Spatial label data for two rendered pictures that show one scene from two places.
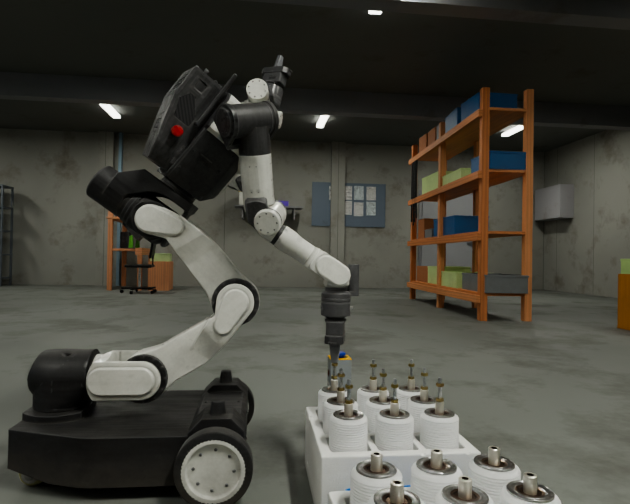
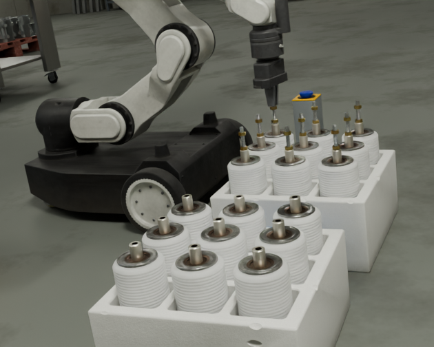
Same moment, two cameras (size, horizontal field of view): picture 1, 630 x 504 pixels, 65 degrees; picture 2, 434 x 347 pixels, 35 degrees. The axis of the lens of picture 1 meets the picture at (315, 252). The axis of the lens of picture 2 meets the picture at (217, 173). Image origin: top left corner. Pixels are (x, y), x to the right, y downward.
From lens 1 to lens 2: 0.94 m
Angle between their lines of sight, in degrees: 37
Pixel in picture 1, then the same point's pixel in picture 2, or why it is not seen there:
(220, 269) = (158, 14)
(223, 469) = (159, 203)
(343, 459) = (229, 200)
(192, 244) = not seen: outside the picture
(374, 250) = not seen: outside the picture
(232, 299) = (167, 46)
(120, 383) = (94, 128)
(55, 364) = (49, 112)
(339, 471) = not seen: hidden behind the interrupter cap
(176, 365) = (138, 111)
